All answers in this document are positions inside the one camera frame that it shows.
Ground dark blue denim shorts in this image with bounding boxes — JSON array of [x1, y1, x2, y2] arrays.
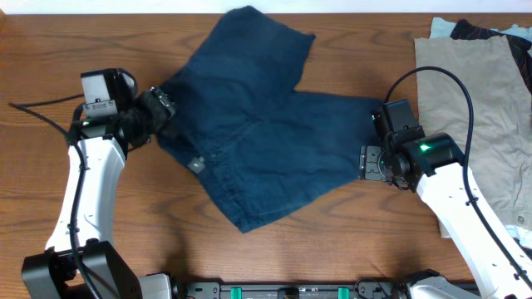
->
[[158, 6, 381, 233]]

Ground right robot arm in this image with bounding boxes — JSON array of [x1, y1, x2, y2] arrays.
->
[[360, 126, 531, 298]]

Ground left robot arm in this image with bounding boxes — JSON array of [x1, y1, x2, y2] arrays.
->
[[22, 87, 175, 298]]

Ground beige khaki shorts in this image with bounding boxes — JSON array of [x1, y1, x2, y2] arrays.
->
[[415, 37, 531, 247]]

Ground light blue garment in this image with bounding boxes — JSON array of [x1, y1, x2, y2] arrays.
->
[[430, 17, 532, 42]]

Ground black patterned garment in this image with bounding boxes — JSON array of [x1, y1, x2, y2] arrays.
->
[[450, 19, 532, 95]]

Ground black mounting rail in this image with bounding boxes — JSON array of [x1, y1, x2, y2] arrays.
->
[[172, 279, 401, 299]]

